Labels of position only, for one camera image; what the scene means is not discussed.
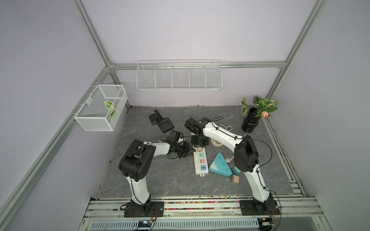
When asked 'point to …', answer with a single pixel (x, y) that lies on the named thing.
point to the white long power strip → (200, 161)
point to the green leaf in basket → (109, 105)
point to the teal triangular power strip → (219, 165)
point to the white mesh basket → (102, 110)
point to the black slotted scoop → (165, 124)
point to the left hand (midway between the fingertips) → (195, 153)
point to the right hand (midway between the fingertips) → (197, 145)
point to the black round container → (153, 118)
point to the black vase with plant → (261, 107)
